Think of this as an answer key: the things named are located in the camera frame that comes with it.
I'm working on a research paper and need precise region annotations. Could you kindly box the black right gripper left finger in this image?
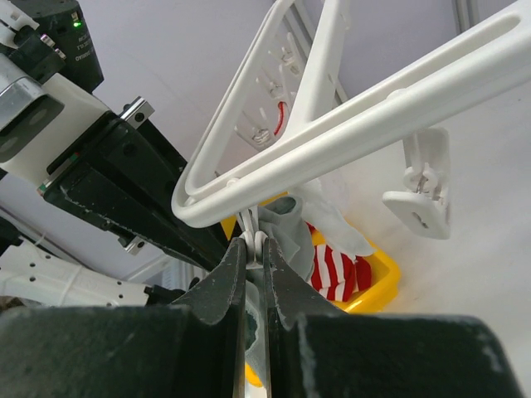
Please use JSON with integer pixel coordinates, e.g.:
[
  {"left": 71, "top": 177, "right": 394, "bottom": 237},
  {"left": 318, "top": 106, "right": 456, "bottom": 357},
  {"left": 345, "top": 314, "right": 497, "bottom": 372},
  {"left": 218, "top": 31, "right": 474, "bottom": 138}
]
[{"left": 172, "top": 238, "right": 247, "bottom": 397}]

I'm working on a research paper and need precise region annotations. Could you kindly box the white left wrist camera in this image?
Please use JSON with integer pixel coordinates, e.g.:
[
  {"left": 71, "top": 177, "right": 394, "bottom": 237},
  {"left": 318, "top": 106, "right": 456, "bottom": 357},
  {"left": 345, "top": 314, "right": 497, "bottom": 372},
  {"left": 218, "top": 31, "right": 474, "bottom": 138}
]
[{"left": 1, "top": 56, "right": 110, "bottom": 187}]

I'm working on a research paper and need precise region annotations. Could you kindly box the red white striped sock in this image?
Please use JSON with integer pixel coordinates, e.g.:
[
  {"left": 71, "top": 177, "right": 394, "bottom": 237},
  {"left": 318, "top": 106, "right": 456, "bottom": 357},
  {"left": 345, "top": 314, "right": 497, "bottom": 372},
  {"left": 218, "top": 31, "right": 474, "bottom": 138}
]
[{"left": 306, "top": 223, "right": 373, "bottom": 303}]

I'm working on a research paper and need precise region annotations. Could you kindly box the grey sock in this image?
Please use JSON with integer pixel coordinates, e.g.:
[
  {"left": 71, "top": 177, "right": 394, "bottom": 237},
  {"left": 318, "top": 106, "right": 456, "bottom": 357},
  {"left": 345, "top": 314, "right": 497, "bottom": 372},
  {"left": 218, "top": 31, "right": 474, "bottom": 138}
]
[{"left": 245, "top": 195, "right": 314, "bottom": 382}]

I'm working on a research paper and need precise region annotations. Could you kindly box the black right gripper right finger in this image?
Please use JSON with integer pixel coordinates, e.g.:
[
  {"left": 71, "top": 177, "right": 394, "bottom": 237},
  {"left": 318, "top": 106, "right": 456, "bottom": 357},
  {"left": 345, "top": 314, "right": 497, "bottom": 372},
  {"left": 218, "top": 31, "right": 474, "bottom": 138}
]
[{"left": 263, "top": 238, "right": 346, "bottom": 397}]

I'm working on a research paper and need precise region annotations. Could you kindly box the white plastic clip hanger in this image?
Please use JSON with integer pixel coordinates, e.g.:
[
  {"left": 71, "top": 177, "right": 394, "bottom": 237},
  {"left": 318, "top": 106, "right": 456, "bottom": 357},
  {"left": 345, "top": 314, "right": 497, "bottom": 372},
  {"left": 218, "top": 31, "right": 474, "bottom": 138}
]
[{"left": 170, "top": 0, "right": 531, "bottom": 270}]

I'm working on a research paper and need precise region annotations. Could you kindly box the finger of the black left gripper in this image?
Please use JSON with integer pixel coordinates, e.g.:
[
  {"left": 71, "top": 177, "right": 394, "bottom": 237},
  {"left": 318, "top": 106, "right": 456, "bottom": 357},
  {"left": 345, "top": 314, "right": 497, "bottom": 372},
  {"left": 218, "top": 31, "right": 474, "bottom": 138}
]
[
  {"left": 124, "top": 120, "right": 227, "bottom": 265},
  {"left": 60, "top": 161, "right": 216, "bottom": 269}
]

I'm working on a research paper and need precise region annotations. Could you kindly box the yellow plastic bin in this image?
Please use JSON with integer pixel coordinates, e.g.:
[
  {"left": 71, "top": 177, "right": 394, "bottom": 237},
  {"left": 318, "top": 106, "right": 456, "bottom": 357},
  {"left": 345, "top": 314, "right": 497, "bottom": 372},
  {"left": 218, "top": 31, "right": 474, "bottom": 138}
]
[{"left": 222, "top": 216, "right": 401, "bottom": 388}]

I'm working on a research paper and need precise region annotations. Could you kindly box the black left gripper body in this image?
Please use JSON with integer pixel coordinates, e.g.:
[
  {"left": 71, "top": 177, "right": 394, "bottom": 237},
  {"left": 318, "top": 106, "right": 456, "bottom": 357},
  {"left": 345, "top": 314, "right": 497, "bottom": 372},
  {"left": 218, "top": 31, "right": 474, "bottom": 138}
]
[{"left": 37, "top": 95, "right": 188, "bottom": 196}]

